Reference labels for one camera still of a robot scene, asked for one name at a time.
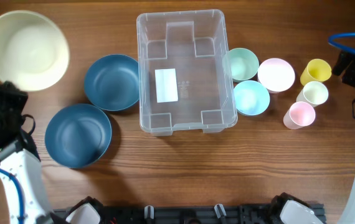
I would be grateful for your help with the clear plastic storage container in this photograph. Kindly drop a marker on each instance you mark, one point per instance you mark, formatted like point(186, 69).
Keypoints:
point(194, 43)

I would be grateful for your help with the light blue small bowl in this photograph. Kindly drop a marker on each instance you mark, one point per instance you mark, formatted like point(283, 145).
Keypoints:
point(251, 98)

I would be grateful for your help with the mint green small bowl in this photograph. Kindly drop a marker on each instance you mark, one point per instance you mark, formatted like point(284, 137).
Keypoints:
point(243, 64)

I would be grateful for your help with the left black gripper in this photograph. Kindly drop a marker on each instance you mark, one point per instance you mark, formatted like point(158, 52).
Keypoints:
point(6, 91)

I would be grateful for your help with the pink small bowl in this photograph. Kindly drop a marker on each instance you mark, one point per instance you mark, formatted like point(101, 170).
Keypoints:
point(276, 75)

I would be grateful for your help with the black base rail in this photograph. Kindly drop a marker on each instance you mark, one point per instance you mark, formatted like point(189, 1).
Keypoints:
point(283, 208)

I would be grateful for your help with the yellow cup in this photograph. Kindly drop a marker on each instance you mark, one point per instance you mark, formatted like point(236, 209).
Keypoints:
point(316, 70)

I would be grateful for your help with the pink cup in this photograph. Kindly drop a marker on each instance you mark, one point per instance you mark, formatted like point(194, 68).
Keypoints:
point(300, 114)

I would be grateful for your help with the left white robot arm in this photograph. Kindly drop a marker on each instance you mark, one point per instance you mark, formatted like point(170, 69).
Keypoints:
point(20, 167)

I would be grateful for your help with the cream cup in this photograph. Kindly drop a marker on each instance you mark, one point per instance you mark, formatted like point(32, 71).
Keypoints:
point(314, 93)

